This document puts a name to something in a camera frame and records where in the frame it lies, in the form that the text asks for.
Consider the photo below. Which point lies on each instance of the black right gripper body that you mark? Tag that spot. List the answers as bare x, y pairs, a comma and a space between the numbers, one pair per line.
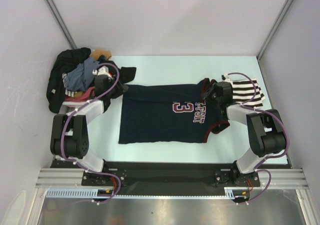
211, 96

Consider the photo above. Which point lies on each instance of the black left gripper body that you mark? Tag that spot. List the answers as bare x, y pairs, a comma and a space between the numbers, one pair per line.
116, 91

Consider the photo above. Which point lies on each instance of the black white striped tank top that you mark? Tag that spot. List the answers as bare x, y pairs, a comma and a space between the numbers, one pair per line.
244, 92

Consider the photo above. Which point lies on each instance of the navy maroon garment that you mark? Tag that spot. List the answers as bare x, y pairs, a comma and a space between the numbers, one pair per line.
169, 113

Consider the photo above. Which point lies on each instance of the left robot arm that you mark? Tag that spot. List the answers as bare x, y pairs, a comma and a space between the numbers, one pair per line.
70, 136

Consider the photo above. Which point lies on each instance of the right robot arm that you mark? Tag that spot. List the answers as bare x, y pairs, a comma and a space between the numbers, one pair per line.
267, 136

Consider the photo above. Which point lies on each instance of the pink garment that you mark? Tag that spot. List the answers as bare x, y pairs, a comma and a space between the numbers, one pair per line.
88, 95

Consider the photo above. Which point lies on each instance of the grey blue garment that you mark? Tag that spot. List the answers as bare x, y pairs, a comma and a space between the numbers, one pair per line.
82, 76

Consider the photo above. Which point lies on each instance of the tan garment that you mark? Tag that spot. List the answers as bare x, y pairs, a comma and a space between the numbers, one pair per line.
97, 53

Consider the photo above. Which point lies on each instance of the pink plastic basket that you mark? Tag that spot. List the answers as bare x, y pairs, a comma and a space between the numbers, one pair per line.
73, 104

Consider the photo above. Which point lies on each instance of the black garment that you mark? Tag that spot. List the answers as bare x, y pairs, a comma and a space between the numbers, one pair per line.
65, 62

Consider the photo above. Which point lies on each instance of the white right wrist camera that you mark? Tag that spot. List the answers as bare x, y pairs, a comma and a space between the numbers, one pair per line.
225, 78

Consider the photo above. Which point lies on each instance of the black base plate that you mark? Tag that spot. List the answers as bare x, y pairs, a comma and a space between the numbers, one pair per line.
174, 177

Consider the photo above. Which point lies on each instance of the aluminium frame rail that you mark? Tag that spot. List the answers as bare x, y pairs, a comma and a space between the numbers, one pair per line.
59, 178

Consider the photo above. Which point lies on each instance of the white slotted cable duct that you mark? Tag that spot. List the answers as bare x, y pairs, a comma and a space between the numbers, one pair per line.
102, 194

